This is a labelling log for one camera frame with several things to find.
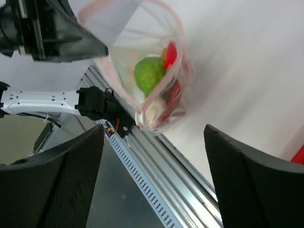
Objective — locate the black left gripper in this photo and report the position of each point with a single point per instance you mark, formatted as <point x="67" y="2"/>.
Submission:
<point x="47" y="30"/>

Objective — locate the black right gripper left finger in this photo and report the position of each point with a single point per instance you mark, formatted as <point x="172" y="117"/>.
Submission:
<point x="52" y="189"/>

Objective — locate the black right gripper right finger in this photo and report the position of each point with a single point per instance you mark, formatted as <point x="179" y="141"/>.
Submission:
<point x="254" y="189"/>

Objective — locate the clear zip top bag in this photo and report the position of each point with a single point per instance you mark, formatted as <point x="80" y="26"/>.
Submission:
<point x="133" y="30"/>

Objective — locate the green bumpy custard apple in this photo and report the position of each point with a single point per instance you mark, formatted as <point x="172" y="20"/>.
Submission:
<point x="148" y="72"/>

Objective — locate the orange toy food piece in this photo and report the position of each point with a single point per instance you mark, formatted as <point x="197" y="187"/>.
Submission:
<point x="164" y="53"/>

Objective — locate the green celery stalk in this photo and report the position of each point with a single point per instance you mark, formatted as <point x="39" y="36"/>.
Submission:
<point x="153" y="111"/>

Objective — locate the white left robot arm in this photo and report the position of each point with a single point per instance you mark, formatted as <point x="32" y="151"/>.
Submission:
<point x="88" y="102"/>

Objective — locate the red plastic tray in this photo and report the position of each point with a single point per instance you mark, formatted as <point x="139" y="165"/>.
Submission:
<point x="299" y="157"/>

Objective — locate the aluminium rail frame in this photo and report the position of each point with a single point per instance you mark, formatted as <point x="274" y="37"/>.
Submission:
<point x="188" y="194"/>

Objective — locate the white slotted cable duct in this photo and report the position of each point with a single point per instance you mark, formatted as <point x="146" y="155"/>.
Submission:
<point x="147" y="188"/>

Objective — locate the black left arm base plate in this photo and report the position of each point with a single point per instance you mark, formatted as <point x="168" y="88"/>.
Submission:
<point x="117" y="115"/>

